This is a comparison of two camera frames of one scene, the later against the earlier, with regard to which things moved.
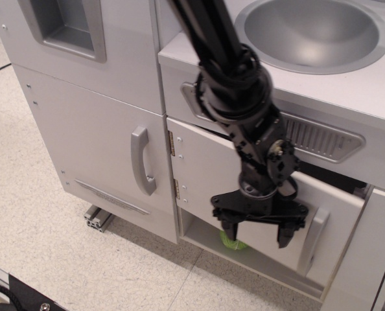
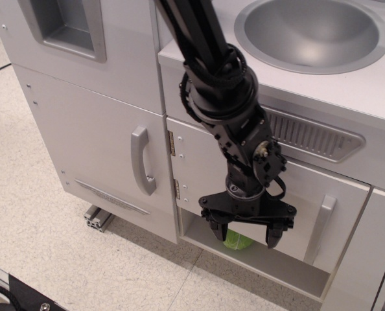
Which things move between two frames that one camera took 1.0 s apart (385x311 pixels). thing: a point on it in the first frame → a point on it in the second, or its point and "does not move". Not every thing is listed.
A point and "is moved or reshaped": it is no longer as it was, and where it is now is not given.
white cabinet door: [207, 165] is moved or reshaped
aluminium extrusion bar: [96, 218] does not move
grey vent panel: [319, 140] does not move
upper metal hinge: [171, 142] does not move
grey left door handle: [139, 138] does not move
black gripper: [259, 203] → [247, 204]
